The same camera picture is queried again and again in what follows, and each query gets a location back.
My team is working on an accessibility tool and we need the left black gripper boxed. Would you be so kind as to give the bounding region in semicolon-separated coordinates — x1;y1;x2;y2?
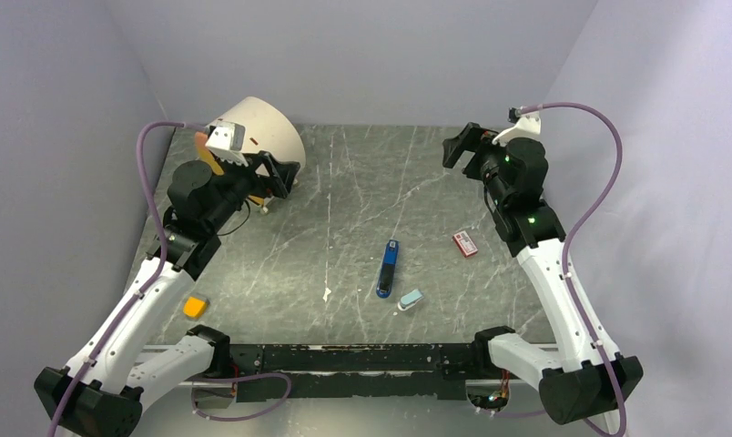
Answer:
206;147;299;230

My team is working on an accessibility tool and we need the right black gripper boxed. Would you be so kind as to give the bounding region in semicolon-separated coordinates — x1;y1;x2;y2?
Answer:
442;121;508;207

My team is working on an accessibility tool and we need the red white staple box sleeve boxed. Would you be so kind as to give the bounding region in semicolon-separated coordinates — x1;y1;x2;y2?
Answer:
452;230;479;259

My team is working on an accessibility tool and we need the light blue small stapler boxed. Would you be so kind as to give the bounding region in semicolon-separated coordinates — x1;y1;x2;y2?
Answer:
397;289;424;311

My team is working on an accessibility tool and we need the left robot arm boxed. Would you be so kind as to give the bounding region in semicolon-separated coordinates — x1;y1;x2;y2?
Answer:
35;151;302;436

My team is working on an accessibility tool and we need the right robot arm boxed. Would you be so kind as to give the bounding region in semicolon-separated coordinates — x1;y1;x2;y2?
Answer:
442;123;644;424

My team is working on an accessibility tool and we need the cream round drawer cabinet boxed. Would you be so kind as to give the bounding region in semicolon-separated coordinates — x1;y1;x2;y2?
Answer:
196;96;308;212

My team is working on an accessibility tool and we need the orange yellow small block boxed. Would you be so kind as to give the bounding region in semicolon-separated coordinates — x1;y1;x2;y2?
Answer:
182;295;210;320

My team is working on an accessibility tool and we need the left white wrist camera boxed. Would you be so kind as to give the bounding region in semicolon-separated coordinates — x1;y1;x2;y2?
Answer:
206;120;248;167

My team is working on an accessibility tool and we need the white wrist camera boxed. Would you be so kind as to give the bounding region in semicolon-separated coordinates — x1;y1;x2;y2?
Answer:
492;105;542;147
206;120;248;167

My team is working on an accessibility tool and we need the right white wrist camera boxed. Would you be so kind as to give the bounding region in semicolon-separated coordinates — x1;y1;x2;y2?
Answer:
492;105;542;147

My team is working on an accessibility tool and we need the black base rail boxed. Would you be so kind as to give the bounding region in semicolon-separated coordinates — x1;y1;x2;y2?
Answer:
188;342;530;404

